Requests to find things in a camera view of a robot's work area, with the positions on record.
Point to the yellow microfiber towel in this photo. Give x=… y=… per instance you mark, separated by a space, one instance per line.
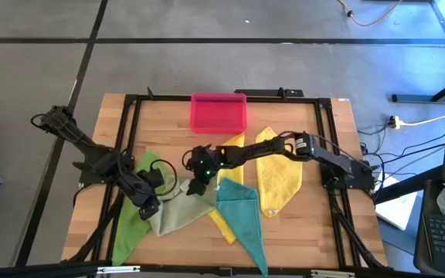
x=235 y=177
x=278 y=181

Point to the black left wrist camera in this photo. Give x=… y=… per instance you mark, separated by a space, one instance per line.
x=155 y=178

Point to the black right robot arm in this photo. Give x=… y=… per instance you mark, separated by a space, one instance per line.
x=323 y=154

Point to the yellow power plug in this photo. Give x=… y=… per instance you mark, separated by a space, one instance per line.
x=395 y=123

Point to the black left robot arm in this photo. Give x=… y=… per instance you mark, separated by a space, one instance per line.
x=91 y=150

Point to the pale sage green towel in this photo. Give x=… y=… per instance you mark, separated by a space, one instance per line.
x=180 y=212

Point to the black aluminium table frame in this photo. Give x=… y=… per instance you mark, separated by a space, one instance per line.
x=160 y=98

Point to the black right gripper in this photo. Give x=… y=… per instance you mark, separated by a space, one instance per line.
x=203 y=164

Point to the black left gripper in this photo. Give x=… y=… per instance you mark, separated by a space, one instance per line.
x=143 y=193

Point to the silver aluminium bracket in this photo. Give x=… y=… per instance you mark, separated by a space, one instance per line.
x=332 y=273
x=118 y=269

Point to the white flat box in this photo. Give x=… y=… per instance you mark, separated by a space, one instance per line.
x=398 y=210

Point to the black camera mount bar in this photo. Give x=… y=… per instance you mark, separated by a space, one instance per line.
x=269 y=93

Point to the bright green microfiber towel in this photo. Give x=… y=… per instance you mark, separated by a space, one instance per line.
x=130 y=231

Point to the blue-grey floor bar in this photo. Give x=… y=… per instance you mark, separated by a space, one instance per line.
x=419 y=99

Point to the pink plastic bin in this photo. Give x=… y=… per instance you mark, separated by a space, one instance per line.
x=218 y=114

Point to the teal microfiber towel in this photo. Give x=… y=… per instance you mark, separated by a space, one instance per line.
x=242 y=216

